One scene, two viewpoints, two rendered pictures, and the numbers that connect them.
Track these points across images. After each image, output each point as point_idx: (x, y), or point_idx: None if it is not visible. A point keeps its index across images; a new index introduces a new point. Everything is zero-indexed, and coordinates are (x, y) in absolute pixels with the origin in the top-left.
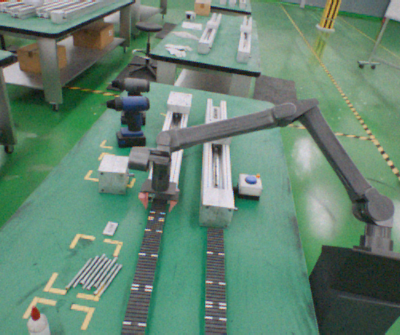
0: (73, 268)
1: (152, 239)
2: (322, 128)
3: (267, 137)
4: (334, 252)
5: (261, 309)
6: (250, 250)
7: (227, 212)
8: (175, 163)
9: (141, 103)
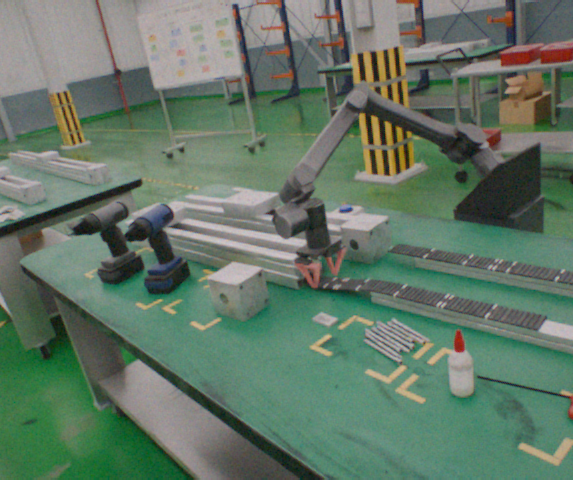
0: (368, 356)
1: (378, 284)
2: (387, 102)
3: None
4: (481, 189)
5: (506, 253)
6: (430, 243)
7: (386, 227)
8: (277, 239)
9: (165, 211)
